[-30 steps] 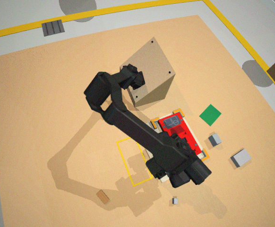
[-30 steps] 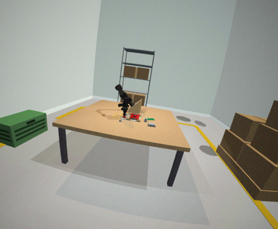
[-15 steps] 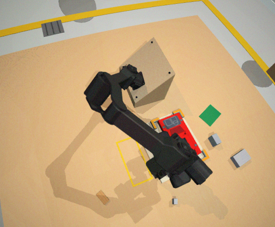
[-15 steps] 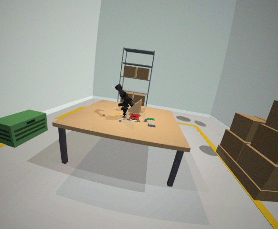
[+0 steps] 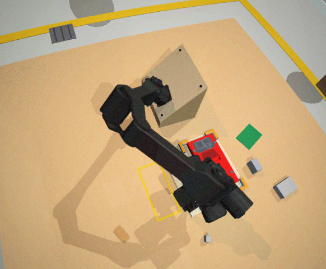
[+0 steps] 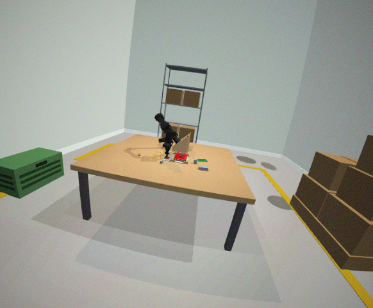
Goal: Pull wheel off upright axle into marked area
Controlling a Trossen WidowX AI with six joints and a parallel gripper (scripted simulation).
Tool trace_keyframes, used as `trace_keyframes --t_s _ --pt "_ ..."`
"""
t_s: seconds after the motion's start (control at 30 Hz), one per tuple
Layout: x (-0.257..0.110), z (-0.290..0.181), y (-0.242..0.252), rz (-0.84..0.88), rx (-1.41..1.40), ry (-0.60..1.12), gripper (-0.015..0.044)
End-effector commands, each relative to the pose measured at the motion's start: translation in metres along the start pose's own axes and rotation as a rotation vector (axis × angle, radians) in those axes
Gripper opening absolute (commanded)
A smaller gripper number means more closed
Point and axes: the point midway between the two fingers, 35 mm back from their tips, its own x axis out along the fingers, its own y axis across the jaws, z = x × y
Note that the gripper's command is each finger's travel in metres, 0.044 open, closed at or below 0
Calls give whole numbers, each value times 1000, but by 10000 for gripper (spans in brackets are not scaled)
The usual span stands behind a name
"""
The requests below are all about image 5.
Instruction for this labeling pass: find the green flat square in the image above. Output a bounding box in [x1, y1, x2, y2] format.
[236, 124, 262, 150]

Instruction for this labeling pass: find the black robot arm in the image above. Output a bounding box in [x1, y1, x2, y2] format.
[99, 76, 253, 219]

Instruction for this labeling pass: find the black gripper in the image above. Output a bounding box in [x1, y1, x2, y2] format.
[189, 155, 227, 223]

